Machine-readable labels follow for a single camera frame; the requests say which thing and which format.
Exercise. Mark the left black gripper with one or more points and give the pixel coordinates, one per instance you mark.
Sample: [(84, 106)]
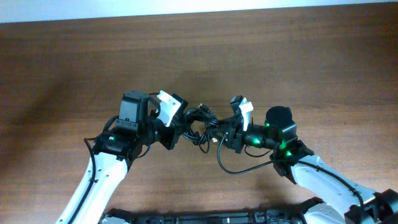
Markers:
[(173, 130)]

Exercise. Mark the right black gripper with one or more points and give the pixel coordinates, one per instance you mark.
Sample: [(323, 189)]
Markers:
[(234, 132)]

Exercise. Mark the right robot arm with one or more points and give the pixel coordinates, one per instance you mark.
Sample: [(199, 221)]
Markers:
[(338, 199)]

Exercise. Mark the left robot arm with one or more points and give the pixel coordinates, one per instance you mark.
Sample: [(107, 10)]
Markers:
[(143, 119)]

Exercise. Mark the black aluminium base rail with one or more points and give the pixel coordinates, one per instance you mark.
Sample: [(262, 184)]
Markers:
[(119, 216)]

